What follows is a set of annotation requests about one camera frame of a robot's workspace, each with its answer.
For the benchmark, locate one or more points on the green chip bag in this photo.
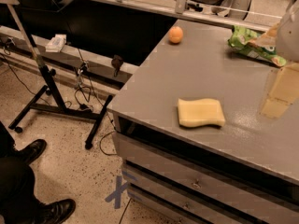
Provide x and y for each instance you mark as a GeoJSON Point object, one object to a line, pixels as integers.
{"type": "Point", "coordinates": [246, 42]}

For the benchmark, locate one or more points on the black shoe upper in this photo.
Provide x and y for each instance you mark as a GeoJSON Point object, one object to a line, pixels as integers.
{"type": "Point", "coordinates": [32, 151]}

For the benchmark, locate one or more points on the black rolling stand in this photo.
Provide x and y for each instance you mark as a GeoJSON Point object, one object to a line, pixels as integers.
{"type": "Point", "coordinates": [50, 87]}

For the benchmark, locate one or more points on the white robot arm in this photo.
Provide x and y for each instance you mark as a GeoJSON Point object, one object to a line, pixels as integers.
{"type": "Point", "coordinates": [287, 43]}

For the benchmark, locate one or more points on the yellow sponge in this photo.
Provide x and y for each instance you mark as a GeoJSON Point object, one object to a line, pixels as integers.
{"type": "Point", "coordinates": [200, 112]}

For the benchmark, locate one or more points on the black knob on ledge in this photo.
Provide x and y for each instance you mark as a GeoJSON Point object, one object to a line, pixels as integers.
{"type": "Point", "coordinates": [117, 62]}

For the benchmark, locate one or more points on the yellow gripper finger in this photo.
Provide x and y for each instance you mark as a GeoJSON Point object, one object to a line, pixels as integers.
{"type": "Point", "coordinates": [283, 92]}
{"type": "Point", "coordinates": [266, 39]}

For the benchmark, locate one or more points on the grey drawer cabinet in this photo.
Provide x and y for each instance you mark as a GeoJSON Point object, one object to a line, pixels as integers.
{"type": "Point", "coordinates": [245, 172]}

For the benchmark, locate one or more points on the orange fruit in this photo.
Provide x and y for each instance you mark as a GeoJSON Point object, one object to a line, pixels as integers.
{"type": "Point", "coordinates": [175, 34]}

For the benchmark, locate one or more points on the dark trouser leg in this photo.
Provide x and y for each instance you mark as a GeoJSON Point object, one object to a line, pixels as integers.
{"type": "Point", "coordinates": [18, 203]}

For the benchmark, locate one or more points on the white box on ledge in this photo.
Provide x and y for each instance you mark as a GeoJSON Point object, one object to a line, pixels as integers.
{"type": "Point", "coordinates": [56, 44]}

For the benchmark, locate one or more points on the black shoe lower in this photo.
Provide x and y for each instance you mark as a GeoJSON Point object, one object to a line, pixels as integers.
{"type": "Point", "coordinates": [55, 213]}

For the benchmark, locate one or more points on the black shoe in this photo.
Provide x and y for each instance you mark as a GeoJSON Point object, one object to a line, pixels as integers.
{"type": "Point", "coordinates": [55, 213]}
{"type": "Point", "coordinates": [32, 151]}

